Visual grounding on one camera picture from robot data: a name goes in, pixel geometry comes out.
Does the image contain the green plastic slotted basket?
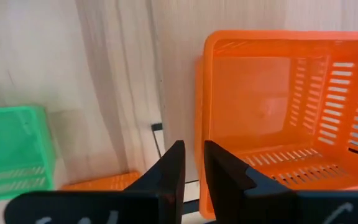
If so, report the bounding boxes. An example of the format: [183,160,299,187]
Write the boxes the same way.
[0,105,57,205]

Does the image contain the orange plastic slotted basket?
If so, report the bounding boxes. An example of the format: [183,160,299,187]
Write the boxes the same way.
[194,29,358,220]
[60,170,142,192]

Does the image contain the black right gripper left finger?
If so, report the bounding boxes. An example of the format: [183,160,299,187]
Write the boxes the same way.
[4,139,186,224]

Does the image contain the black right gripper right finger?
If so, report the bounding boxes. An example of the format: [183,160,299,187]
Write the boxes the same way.
[203,139,358,224]

